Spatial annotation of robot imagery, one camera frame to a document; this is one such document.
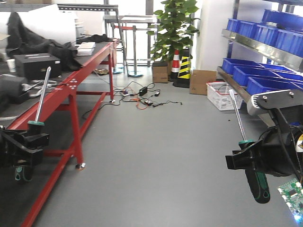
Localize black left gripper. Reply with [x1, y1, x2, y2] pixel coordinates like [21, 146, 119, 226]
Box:
[0, 129, 49, 168]

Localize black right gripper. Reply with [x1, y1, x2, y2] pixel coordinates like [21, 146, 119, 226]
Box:
[225, 125, 303, 176]

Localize green black cross screwdriver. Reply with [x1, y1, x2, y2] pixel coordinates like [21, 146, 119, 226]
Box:
[15, 66, 52, 183]

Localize green circuit board right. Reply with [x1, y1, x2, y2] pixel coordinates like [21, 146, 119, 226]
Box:
[277, 178, 303, 221]

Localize black bag on table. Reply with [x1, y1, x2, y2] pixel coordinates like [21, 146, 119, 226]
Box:
[0, 74, 29, 112]

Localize white plastic basket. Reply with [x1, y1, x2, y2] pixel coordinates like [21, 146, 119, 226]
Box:
[206, 82, 234, 111]

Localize black equipment box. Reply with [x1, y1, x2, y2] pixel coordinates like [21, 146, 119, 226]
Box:
[14, 53, 62, 80]

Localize white paper cup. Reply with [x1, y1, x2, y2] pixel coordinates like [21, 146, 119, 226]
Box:
[6, 59, 16, 72]

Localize brown cardboard box on floor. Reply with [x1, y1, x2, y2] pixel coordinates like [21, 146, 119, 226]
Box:
[189, 70, 216, 95]

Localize steel shelving rack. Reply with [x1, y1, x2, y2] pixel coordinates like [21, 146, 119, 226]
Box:
[216, 0, 303, 123]

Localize yellow black traffic cone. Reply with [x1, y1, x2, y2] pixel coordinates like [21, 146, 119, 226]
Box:
[173, 48, 190, 88]

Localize red white traffic cone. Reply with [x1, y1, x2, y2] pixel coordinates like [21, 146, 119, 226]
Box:
[169, 50, 180, 81]

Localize small cardboard box by plant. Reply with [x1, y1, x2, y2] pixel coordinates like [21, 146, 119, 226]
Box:
[152, 61, 168, 83]

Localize green potted plant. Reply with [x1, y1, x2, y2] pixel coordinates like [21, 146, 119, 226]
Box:
[147, 0, 199, 61]

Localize red frame conveyor table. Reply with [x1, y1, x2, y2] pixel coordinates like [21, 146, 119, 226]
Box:
[0, 41, 116, 227]

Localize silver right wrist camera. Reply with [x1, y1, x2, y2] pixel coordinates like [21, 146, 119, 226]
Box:
[247, 89, 303, 116]

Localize cables on floor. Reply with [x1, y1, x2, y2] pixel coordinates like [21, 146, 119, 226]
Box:
[81, 81, 183, 119]

